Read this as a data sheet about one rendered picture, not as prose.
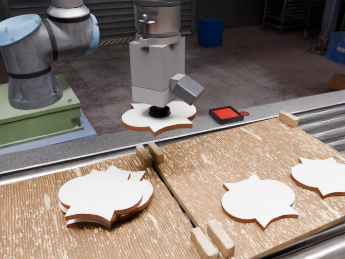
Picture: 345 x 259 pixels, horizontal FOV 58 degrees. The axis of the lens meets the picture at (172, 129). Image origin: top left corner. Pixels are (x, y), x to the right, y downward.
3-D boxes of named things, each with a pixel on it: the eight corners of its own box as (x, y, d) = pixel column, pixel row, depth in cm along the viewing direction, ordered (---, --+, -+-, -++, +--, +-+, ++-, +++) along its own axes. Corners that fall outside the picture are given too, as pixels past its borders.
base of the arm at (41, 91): (5, 95, 96) (-5, 64, 91) (54, 84, 103) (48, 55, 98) (15, 114, 85) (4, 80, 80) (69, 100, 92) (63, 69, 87)
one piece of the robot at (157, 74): (191, 26, 44) (188, 128, 52) (214, 17, 51) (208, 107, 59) (121, 19, 49) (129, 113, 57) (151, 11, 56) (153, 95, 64)
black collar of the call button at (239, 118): (208, 114, 95) (208, 109, 94) (230, 110, 97) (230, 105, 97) (221, 125, 89) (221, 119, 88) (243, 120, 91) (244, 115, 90)
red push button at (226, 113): (212, 114, 95) (212, 110, 94) (229, 111, 97) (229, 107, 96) (222, 123, 90) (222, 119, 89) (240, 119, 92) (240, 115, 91)
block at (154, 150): (147, 152, 73) (147, 142, 72) (154, 150, 74) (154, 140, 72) (157, 165, 68) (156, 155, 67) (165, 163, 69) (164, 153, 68)
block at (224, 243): (205, 232, 52) (205, 220, 51) (214, 228, 53) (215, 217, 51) (225, 260, 47) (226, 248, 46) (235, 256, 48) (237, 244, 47)
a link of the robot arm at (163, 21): (188, 2, 51) (165, 9, 45) (187, 31, 54) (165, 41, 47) (149, -1, 54) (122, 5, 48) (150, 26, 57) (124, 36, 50)
